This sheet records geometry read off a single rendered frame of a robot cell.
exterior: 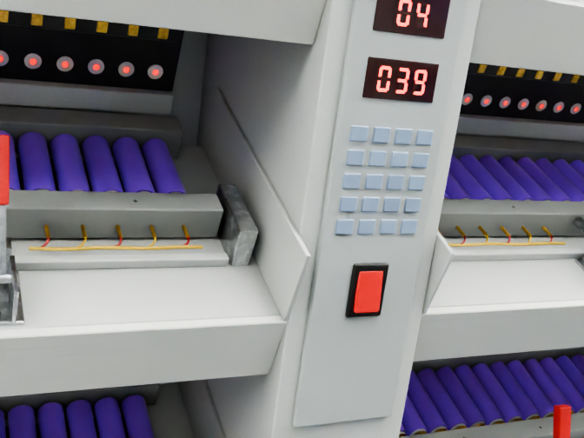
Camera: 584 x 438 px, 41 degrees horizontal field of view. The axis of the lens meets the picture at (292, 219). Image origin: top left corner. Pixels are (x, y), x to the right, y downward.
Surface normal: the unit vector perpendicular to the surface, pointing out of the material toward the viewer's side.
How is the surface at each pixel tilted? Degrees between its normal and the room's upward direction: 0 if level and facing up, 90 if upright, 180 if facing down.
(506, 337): 110
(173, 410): 20
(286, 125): 90
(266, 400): 90
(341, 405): 90
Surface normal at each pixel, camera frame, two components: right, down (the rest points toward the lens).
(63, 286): 0.26, -0.80
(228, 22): 0.33, 0.61
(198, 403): -0.90, 0.00
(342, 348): 0.40, 0.29
